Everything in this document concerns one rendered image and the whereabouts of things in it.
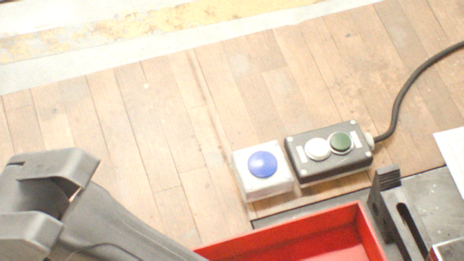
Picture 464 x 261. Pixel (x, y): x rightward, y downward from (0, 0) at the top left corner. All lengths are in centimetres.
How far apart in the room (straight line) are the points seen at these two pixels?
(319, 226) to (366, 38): 34
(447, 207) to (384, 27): 31
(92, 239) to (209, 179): 53
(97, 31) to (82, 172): 183
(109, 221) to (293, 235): 49
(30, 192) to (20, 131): 53
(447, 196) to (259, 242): 27
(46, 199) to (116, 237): 9
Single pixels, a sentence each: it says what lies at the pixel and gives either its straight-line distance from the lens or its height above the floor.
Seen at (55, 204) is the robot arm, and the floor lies 128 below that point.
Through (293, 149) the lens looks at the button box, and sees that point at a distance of 127.
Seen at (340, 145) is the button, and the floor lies 94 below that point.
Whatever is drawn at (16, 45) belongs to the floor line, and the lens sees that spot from 259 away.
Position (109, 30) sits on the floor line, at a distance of 259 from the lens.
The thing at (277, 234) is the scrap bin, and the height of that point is 94.
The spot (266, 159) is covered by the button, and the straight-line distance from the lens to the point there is 125.
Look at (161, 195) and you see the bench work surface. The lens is 127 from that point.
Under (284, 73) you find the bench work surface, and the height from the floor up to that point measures 90.
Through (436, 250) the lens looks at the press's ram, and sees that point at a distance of 99.
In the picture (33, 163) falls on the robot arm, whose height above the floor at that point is 132.
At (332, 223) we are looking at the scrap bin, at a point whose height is 92.
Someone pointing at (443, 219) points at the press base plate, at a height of 90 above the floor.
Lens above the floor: 201
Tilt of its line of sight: 57 degrees down
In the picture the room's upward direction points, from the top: 1 degrees clockwise
